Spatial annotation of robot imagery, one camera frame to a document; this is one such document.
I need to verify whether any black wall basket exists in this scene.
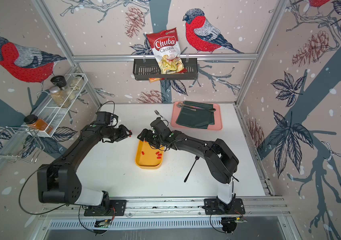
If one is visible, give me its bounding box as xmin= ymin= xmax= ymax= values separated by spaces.
xmin=133 ymin=58 xmax=198 ymax=81

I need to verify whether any chrome wire rack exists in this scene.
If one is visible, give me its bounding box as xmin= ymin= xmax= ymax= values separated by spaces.
xmin=0 ymin=127 xmax=45 ymax=164

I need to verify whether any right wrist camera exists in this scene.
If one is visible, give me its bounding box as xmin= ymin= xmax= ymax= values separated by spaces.
xmin=150 ymin=117 xmax=167 ymax=134

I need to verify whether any clear spice jar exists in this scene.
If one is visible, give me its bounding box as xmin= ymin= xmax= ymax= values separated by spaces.
xmin=69 ymin=75 xmax=83 ymax=100

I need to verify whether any orange spice jar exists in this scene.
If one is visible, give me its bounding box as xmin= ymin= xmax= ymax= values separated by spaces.
xmin=24 ymin=115 xmax=53 ymax=134

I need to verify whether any yellow plastic storage tray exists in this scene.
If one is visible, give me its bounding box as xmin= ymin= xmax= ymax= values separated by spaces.
xmin=135 ymin=141 xmax=164 ymax=170

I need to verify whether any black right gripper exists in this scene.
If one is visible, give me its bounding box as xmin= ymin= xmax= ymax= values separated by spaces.
xmin=135 ymin=129 xmax=163 ymax=149

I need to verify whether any dark green cloth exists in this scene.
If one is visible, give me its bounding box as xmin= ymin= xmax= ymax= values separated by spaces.
xmin=176 ymin=101 xmax=215 ymax=129

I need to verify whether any purple black fork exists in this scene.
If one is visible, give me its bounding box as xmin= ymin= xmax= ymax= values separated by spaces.
xmin=184 ymin=156 xmax=200 ymax=183

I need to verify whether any pink plastic tray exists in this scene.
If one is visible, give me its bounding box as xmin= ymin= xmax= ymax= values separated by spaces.
xmin=171 ymin=102 xmax=223 ymax=131

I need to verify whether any silver fork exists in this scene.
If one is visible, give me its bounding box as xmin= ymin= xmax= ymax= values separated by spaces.
xmin=154 ymin=110 xmax=169 ymax=126

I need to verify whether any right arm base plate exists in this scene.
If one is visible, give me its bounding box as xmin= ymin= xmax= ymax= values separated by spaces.
xmin=202 ymin=198 xmax=246 ymax=215

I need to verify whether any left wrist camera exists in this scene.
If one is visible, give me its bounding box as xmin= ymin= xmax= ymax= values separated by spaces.
xmin=95 ymin=112 xmax=118 ymax=126

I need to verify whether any white wire spice rack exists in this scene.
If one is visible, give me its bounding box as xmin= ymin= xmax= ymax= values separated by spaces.
xmin=32 ymin=73 xmax=88 ymax=137

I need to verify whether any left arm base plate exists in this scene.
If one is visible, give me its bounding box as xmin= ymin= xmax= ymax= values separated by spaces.
xmin=84 ymin=200 xmax=127 ymax=217

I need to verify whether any black lid spice jar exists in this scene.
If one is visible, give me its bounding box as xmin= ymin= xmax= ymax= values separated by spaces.
xmin=50 ymin=76 xmax=67 ymax=90

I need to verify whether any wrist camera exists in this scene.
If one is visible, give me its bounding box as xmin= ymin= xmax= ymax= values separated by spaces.
xmin=150 ymin=117 xmax=167 ymax=134
xmin=95 ymin=112 xmax=118 ymax=126

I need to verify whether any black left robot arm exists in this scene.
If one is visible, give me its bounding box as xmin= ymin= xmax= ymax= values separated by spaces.
xmin=37 ymin=123 xmax=132 ymax=207

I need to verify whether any silver lid spice jar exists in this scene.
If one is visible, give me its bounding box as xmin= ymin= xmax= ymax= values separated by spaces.
xmin=49 ymin=86 xmax=70 ymax=108

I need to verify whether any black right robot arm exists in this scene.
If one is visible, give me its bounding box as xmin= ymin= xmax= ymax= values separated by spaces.
xmin=137 ymin=129 xmax=239 ymax=205

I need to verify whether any red Chuba chips bag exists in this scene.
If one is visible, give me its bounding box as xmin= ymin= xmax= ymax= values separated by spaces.
xmin=146 ymin=28 xmax=187 ymax=75

